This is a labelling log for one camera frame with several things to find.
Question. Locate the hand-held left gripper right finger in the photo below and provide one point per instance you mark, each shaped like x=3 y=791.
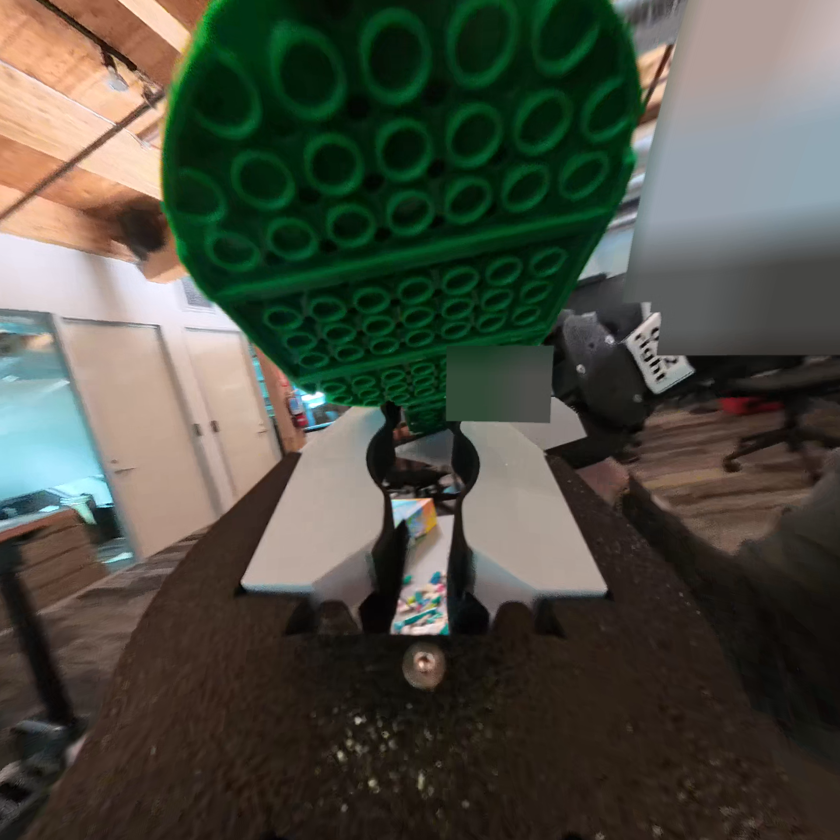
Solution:
x=525 y=525

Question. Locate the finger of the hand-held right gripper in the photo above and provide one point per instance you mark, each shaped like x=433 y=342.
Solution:
x=565 y=423

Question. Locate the black track light rail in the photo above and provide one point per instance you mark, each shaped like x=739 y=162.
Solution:
x=105 y=56

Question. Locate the glass partition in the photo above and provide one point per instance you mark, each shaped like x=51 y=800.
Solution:
x=46 y=420

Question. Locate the colourful cardboard box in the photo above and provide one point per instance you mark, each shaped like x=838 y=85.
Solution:
x=415 y=515

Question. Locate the green brick plate model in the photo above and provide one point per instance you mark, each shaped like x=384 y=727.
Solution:
x=394 y=164

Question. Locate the white door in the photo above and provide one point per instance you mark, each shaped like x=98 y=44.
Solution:
x=131 y=426
x=226 y=400

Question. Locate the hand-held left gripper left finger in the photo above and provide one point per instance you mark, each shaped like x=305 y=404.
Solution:
x=315 y=525

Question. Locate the grey wall vent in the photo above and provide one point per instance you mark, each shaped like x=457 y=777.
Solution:
x=197 y=298

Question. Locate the red fire extinguisher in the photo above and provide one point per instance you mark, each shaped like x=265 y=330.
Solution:
x=296 y=403

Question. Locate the black office chair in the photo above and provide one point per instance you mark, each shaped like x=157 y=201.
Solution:
x=787 y=407

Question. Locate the pile of colourful bricks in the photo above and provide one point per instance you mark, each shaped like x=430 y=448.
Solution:
x=420 y=607

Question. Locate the wooden desk with black leg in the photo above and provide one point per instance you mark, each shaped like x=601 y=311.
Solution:
x=46 y=551

